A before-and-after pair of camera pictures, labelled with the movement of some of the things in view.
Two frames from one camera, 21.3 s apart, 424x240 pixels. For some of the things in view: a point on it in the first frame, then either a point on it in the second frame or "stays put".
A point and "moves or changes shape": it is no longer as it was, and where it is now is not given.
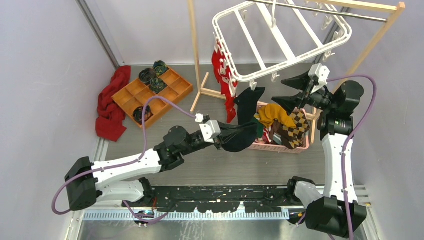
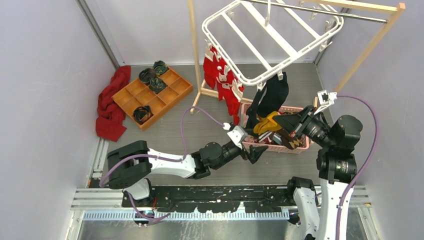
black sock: [246, 102] moves or changes shape
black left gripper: [226, 131] to [254, 154]
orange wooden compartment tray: [134, 95] stays put
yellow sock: [271, 112] moves or changes shape
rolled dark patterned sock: [147, 75] stays put
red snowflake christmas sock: [219, 66] to [210, 66]
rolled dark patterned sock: [157, 85] stays put
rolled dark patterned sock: [160, 67] stays put
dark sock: [236, 138] moves or changes shape
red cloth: [111, 115] stays put
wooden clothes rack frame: [395, 9] stays put
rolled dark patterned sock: [138, 114] stays put
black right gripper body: [320, 100] to [314, 127]
